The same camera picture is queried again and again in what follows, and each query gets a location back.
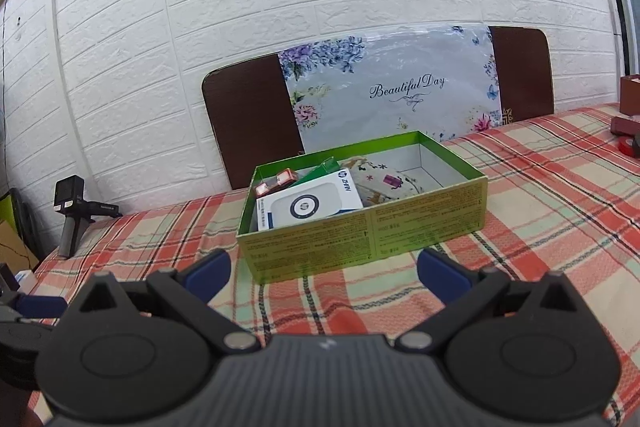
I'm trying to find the white blue device box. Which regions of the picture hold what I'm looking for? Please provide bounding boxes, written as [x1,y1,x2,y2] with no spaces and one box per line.
[255,169,363,232]

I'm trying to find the green small box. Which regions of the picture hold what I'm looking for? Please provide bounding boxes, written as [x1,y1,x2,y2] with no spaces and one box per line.
[294,157,341,186]

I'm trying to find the white power strip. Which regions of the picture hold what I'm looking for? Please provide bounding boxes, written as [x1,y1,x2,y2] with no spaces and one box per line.
[14,270,38,294]

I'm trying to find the green open cardboard box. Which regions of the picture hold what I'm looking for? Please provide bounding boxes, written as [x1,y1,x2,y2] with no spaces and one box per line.
[236,131,488,283]

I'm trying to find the dark brown headboard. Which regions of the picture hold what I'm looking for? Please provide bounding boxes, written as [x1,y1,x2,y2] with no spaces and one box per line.
[202,24,554,188]

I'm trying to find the black handheld camera on grip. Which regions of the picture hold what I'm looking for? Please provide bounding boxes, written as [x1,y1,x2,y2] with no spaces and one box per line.
[53,176,122,259]

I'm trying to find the red tape roll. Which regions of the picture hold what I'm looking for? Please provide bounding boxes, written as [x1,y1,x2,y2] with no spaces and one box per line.
[617,135,640,158]

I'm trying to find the brown wooden box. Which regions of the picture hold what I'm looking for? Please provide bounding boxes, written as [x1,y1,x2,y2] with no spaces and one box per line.
[610,75,640,136]

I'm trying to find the red small box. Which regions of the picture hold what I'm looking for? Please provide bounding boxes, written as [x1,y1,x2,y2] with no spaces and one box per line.
[255,168,298,198]

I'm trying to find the plaid bed blanket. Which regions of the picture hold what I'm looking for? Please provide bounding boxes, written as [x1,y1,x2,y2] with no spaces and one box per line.
[24,102,640,427]

